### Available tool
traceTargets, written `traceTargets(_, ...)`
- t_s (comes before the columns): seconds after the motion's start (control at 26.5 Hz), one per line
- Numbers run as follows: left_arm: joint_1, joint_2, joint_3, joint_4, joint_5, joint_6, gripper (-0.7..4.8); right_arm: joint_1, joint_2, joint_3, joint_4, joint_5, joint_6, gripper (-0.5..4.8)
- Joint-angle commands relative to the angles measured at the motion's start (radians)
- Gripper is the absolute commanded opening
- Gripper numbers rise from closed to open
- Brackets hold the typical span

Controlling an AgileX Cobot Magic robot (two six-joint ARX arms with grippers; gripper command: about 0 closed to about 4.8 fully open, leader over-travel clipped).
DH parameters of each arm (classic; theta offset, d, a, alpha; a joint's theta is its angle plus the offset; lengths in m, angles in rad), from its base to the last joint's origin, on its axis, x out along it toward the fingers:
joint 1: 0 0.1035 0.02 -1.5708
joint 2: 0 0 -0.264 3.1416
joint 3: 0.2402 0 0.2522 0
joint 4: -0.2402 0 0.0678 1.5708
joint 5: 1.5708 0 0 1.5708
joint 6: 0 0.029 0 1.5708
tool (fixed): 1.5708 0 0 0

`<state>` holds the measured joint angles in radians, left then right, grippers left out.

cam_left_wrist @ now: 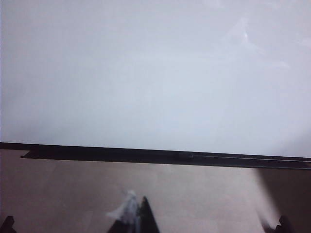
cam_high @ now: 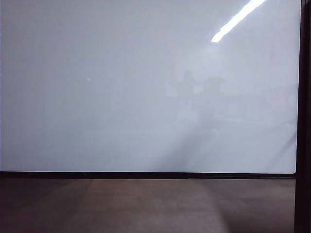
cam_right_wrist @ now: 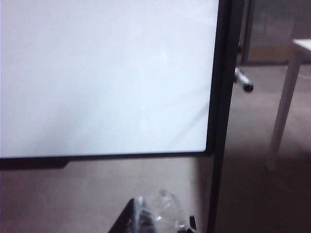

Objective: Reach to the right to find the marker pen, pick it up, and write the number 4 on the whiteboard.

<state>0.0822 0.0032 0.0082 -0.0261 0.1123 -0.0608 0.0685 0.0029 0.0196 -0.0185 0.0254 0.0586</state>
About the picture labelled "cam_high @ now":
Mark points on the white glossy whiteboard panel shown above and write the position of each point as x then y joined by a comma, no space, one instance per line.
121,85

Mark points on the black whiteboard frame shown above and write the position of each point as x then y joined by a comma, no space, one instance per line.
305,121

